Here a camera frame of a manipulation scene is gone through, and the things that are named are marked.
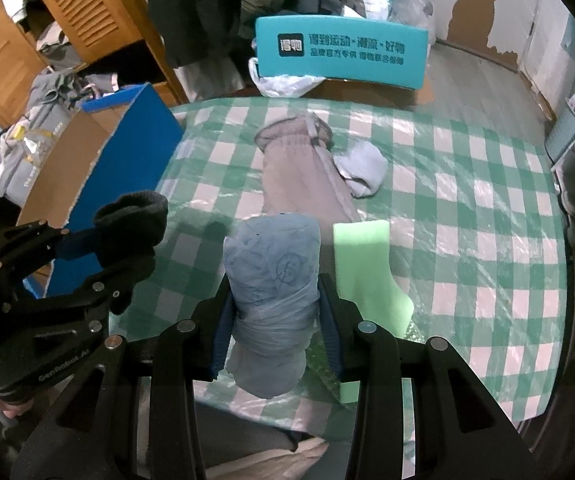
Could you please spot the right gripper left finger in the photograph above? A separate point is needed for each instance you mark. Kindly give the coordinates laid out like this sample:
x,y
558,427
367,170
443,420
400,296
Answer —
x,y
226,310

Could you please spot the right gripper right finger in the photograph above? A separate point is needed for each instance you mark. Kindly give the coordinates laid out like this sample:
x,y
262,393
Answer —
x,y
338,320

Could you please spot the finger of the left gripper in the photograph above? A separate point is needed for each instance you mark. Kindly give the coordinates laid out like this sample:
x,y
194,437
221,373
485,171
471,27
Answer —
x,y
74,289
35,244

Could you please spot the dark grey knit sock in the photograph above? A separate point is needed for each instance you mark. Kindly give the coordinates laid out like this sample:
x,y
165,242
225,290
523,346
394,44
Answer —
x,y
126,234

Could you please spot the blue cloth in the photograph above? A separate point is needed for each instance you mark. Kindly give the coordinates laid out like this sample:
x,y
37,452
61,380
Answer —
x,y
272,266

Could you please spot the light grey-blue sock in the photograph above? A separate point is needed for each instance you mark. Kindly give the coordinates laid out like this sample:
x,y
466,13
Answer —
x,y
363,168

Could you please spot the light green foam cloth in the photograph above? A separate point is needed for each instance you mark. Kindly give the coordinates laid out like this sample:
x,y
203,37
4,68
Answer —
x,y
363,275

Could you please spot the plastic bottle yellow cap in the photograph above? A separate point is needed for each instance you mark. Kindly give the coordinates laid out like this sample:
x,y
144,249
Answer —
x,y
35,144

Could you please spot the grey rolled sweatpants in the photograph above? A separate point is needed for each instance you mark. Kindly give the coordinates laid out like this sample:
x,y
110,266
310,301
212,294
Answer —
x,y
299,175

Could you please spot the blue cardboard shoebox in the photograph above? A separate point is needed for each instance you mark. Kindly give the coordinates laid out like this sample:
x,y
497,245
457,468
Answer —
x,y
116,145

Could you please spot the green checkered tablecloth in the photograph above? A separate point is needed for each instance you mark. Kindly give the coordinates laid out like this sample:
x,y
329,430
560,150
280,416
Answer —
x,y
477,238

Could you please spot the wooden louvered cabinet door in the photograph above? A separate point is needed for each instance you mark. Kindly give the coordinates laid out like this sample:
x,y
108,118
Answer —
x,y
96,29

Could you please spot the teal shoebox lid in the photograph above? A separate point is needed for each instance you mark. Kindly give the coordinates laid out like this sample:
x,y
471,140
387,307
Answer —
x,y
335,47

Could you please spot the light blue waste bin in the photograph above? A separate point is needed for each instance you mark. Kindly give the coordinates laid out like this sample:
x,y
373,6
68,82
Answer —
x,y
562,136

